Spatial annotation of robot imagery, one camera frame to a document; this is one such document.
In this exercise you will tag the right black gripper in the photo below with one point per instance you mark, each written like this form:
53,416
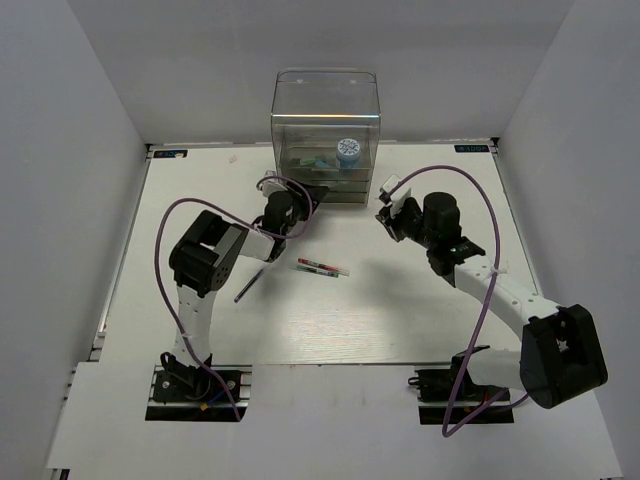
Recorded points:
391,216

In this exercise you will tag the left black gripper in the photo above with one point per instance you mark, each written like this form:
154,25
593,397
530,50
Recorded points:
302,199

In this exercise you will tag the blue cleaning gel jar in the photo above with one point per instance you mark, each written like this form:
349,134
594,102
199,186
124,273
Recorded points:
348,153

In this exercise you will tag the clear plastic drawer organizer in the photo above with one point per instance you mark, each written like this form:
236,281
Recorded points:
312,109

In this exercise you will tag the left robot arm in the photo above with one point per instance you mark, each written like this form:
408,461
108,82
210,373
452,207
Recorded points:
202,261

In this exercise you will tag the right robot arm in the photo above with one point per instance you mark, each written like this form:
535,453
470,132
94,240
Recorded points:
560,356

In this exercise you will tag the green refill pen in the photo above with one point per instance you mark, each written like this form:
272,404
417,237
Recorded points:
316,271

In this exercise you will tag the red refill pen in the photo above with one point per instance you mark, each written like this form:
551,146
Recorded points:
323,266

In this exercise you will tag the right blue table label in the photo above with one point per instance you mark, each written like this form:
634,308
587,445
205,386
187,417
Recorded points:
472,148

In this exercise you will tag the blue table label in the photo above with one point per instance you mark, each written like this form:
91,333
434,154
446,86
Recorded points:
472,148
170,154

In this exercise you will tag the dark blue pen refill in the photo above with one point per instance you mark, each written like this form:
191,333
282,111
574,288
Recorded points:
254,279

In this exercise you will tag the left blue table label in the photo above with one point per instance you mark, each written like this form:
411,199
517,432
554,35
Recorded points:
170,154

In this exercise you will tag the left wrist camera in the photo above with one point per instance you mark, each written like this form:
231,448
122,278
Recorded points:
270,184

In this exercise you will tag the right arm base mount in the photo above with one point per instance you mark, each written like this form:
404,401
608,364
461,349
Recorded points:
433,387

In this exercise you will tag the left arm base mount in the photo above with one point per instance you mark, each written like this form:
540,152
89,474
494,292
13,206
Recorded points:
170,400

